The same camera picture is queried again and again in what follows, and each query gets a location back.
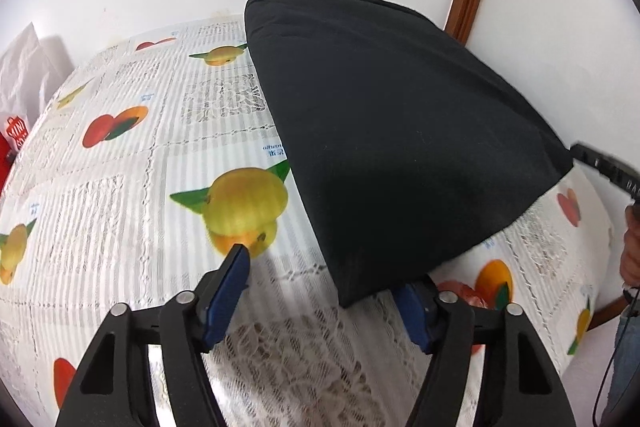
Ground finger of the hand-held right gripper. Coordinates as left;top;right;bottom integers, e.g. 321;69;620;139
570;142;625;185

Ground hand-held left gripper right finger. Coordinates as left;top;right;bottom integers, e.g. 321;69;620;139
394;276;574;427

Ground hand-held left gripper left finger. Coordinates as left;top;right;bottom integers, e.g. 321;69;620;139
54;243;251;427

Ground black garment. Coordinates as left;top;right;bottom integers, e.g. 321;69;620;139
244;0;575;308

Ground person's right hand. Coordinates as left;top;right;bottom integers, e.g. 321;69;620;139
619;202;640;287

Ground brown wooden skirting strip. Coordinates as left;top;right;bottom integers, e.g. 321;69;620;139
589;293;632;332

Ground fruit print tablecloth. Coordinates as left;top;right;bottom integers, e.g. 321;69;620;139
0;19;619;427

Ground person's blue jeans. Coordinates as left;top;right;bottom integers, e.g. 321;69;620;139
599;313;640;427

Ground white plastic bag red print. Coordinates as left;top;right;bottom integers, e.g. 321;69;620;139
0;21;77;128

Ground black cable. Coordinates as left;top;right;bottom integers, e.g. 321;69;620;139
592;287;640;427

